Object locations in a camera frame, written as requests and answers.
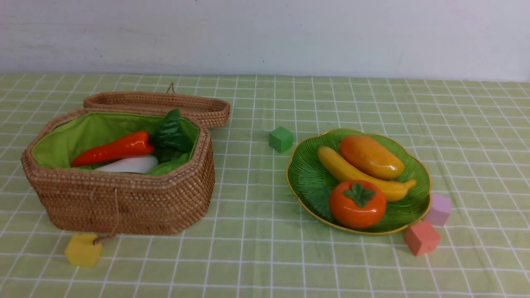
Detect woven rattan basket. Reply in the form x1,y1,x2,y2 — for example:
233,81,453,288
21,108,215,235

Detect green glass leaf plate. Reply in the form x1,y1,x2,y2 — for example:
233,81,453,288
286,128,432,236

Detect salmon foam cube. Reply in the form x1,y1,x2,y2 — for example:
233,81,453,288
404,221,441,256

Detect green toy bitter gourd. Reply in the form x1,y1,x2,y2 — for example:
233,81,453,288
146,152,190,176

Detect woven rattan basket lid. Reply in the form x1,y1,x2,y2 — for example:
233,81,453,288
83,82,231,128

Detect orange toy persimmon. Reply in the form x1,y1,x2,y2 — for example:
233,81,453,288
329,180,387,229

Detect green fabric basket liner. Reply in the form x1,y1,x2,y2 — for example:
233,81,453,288
31,111,200,175

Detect green foam cube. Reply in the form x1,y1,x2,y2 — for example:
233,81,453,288
268,126,294,154

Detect yellow toy banana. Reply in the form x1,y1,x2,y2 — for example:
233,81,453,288
317,147,417,202

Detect pink foam cube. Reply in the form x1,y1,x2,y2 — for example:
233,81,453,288
424,194,452,226

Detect orange toy carrot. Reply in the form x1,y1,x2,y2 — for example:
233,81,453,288
70,108,194,168

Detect yellow orange toy mango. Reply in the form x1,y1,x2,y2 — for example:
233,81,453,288
339,135,405,180

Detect white toy radish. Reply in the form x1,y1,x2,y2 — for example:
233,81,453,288
94,155,159,174

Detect yellow foam cube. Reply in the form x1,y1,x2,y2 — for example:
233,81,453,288
65,233,103,267

